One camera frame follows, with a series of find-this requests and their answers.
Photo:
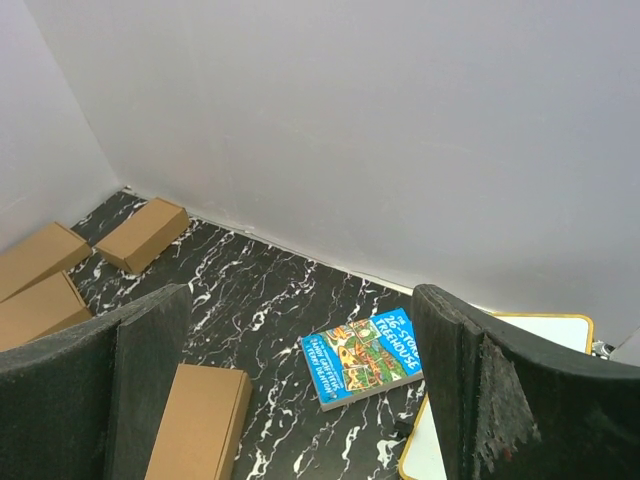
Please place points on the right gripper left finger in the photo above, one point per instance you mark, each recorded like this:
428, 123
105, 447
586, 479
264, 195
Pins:
87, 402

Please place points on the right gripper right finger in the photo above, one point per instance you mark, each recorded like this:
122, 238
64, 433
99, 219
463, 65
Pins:
581, 414

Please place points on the folded brown cardboard box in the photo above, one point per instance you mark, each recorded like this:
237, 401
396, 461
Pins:
47, 307

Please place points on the blue Treehouse book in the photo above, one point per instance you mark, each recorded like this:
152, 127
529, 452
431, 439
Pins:
362, 358

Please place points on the white board yellow frame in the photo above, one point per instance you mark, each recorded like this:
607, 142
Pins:
421, 458

